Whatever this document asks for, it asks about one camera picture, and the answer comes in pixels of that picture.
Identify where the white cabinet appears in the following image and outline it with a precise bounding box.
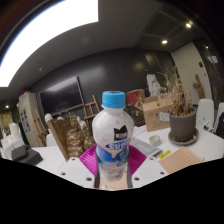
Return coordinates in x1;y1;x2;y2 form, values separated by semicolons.
18;92;43;148

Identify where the brown cardboard box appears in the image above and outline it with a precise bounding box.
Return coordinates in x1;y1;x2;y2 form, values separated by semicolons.
142;95;174;133

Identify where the yellow tag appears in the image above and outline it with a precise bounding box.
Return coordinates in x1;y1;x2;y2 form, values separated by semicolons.
158;149;172;160

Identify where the black backpack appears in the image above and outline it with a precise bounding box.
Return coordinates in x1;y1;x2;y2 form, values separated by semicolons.
215;112;224;139

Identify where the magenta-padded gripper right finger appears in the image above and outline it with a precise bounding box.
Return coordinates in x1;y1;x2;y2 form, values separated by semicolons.
125;144;169;190

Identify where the red box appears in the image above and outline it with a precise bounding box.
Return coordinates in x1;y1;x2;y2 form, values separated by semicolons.
125;88;146;107

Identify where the grey round plant saucer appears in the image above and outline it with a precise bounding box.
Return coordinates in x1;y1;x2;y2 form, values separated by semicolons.
167;128;200;147

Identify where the black flat case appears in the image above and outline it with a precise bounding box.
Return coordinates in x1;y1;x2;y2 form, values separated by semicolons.
10;143;44;166

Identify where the spread newspaper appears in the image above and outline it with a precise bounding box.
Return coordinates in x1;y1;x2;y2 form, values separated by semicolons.
129;136;164;158

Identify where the dried plant in grey pot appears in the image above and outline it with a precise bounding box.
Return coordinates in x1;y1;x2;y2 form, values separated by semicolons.
159;66;198;143

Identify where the wooden figure statue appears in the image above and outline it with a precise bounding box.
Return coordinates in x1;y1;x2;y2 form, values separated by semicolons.
192;73;205;100

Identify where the large white ceiling light panel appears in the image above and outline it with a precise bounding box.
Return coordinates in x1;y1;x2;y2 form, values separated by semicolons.
0;0;99;88

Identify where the black wall screen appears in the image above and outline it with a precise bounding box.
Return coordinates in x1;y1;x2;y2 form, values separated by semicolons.
39;76;84;117

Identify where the wooden easel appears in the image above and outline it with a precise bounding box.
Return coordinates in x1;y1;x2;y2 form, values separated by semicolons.
82;94;101;121
32;108;49;146

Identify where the small white bowl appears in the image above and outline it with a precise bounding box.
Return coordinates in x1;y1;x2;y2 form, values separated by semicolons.
148;134;162;148

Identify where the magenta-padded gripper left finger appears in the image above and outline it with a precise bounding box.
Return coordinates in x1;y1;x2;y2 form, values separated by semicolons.
55;143;99;190

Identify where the white blue-capped drink bottle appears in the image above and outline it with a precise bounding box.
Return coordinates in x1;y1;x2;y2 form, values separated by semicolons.
91;90;135;184

